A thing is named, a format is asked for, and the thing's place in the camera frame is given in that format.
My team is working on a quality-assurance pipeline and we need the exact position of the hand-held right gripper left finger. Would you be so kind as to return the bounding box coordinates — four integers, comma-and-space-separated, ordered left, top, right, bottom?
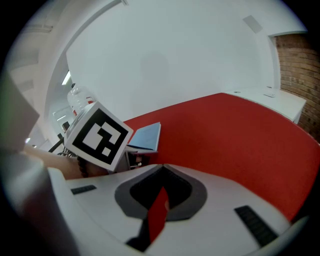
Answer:
47, 163, 165, 256

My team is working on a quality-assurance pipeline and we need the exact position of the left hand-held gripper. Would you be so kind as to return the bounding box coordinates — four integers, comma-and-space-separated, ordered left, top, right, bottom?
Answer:
63, 101, 151, 174

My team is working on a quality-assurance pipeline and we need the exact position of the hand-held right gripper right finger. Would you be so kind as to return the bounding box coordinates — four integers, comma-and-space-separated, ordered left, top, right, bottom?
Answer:
144, 163, 292, 256

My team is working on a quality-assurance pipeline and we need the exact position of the person's left forearm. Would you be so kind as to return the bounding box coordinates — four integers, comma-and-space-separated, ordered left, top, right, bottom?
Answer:
23, 144, 108, 181

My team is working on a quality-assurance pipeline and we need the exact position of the black metal railing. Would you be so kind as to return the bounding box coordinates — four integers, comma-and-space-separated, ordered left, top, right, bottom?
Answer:
48, 119, 76, 159

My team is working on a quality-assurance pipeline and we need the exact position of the large clear water bottle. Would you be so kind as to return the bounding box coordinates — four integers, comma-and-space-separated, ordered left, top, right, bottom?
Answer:
66, 83, 97, 118

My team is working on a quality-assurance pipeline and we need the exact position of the red tablecloth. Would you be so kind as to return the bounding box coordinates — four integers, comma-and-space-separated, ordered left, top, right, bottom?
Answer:
123, 92, 320, 243

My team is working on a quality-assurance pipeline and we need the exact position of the white desk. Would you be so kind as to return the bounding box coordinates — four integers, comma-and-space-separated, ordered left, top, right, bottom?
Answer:
223, 86, 307, 125

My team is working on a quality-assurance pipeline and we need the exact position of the black wrist bracelet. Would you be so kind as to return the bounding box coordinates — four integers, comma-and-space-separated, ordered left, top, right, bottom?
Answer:
77, 155, 90, 178

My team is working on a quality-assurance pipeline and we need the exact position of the grey wall panel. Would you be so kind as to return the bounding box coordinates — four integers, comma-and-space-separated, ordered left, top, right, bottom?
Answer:
241, 14, 264, 35

